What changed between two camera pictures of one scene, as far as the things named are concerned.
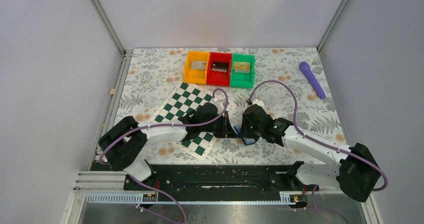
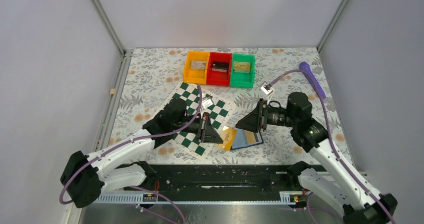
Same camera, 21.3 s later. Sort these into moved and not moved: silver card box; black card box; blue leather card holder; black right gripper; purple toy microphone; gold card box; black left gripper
Moved: black left gripper; blue leather card holder; black right gripper
Not moved: silver card box; black card box; gold card box; purple toy microphone
